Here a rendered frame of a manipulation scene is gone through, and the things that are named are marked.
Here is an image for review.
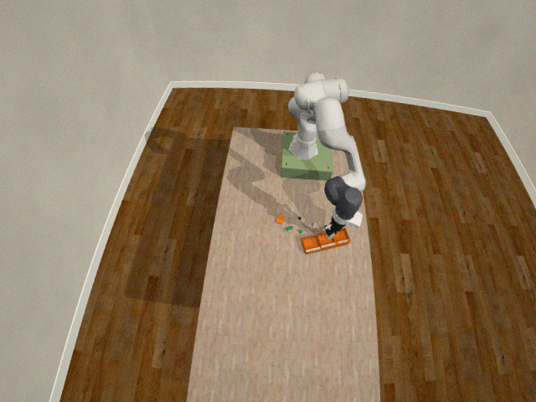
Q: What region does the orange three-bin rack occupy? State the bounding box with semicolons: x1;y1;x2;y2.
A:
301;228;350;255

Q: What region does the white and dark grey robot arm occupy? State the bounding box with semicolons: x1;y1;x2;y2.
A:
288;72;366;228

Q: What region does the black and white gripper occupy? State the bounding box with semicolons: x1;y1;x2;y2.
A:
324;217;345;240

